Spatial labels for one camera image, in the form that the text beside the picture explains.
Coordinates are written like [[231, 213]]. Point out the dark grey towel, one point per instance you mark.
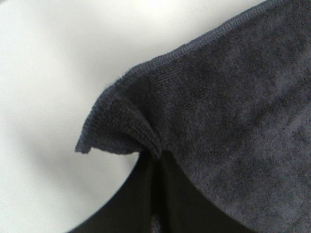
[[233, 107]]

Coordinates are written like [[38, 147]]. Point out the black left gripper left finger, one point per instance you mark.
[[130, 209]]

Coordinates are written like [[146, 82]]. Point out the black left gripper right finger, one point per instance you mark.
[[178, 207]]

